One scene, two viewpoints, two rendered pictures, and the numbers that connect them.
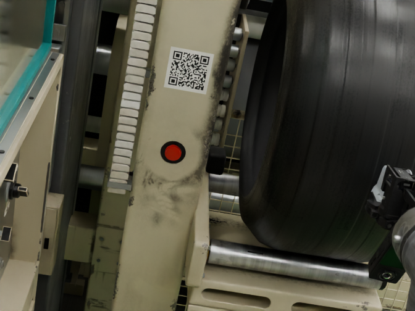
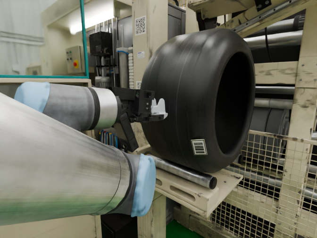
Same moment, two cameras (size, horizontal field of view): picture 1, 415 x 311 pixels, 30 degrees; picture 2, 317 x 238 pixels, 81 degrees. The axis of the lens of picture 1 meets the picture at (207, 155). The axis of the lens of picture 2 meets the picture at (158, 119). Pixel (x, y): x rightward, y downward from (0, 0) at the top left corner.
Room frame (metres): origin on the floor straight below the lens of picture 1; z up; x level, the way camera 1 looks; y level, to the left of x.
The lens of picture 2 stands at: (0.71, -0.69, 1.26)
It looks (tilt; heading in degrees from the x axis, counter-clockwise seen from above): 11 degrees down; 48
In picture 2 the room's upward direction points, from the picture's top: straight up
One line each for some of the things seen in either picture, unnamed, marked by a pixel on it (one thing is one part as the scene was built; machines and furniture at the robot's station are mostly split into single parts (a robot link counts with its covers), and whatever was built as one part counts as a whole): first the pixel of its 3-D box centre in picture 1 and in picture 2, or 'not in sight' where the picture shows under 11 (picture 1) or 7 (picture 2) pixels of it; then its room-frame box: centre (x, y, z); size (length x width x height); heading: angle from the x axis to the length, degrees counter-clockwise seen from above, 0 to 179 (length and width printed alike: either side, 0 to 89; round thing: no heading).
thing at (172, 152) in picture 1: (173, 151); not in sight; (1.28, 0.06, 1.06); 0.03 x 0.02 x 0.03; 95
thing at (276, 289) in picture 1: (283, 292); (174, 182); (1.24, -0.20, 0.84); 0.36 x 0.09 x 0.06; 95
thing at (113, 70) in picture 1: (110, 148); not in sight; (2.16, 0.30, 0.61); 0.33 x 0.06 x 0.86; 5
